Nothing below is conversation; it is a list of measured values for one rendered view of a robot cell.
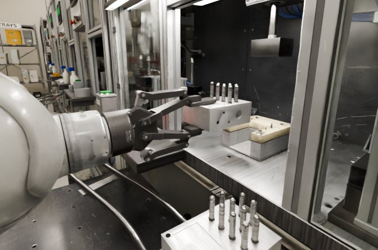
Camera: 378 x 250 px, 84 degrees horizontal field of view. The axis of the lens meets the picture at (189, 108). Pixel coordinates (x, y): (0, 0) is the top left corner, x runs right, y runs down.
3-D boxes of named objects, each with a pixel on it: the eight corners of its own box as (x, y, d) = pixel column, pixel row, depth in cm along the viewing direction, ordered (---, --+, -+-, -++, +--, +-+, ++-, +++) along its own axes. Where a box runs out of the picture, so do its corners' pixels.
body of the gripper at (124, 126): (113, 168, 33) (166, 151, 38) (107, 115, 31) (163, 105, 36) (101, 151, 39) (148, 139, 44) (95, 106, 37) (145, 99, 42)
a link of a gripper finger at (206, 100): (182, 104, 45) (182, 101, 44) (207, 100, 48) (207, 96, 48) (190, 107, 42) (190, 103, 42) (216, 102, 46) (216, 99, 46)
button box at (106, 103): (97, 122, 83) (94, 92, 81) (117, 118, 88) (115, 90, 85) (103, 127, 77) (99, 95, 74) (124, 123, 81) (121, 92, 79)
